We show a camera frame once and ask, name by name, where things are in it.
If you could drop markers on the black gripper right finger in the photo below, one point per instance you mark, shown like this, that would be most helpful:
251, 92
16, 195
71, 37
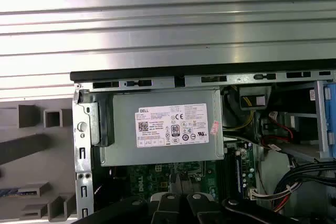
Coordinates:
202, 211

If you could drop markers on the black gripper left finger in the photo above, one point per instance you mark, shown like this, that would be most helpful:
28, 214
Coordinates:
162, 211

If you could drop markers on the green motherboard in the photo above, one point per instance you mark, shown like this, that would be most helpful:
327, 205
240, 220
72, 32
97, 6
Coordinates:
136, 179

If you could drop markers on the black RAM slot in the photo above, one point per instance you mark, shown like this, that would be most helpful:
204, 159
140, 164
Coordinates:
230, 174

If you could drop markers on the dark installed RAM stick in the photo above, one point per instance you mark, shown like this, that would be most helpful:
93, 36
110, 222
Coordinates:
239, 174

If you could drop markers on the grey power supply white label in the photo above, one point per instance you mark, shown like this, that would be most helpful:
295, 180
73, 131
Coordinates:
123, 155

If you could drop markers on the black open PC case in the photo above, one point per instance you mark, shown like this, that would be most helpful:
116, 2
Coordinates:
81, 140

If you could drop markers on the grey parts rack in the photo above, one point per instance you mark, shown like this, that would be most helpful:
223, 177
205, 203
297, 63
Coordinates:
60, 155

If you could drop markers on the grey metal drive cage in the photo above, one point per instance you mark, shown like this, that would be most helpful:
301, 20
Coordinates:
320, 119

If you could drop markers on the blue RAM stick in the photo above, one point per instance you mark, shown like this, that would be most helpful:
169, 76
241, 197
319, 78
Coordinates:
10, 192

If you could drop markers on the blue plastic drive carrier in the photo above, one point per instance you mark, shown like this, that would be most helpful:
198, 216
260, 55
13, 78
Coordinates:
330, 119

